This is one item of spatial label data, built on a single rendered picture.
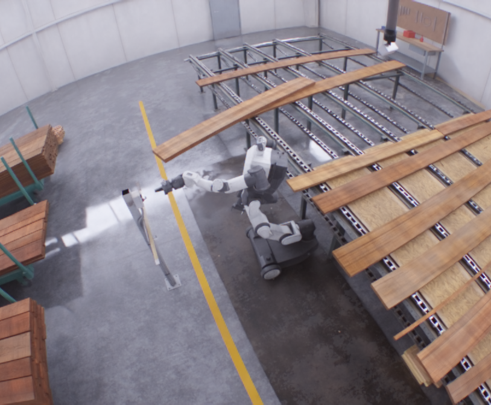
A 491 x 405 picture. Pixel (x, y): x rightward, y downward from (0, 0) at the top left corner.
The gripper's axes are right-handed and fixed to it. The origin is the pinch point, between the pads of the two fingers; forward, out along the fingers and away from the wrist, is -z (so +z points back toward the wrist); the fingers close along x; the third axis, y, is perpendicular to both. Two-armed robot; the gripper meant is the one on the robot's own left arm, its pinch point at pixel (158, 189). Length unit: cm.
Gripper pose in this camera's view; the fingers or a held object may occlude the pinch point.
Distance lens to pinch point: 214.9
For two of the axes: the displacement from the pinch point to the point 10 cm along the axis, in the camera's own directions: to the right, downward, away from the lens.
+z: 9.1, -3.4, 2.3
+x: -4.1, -7.4, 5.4
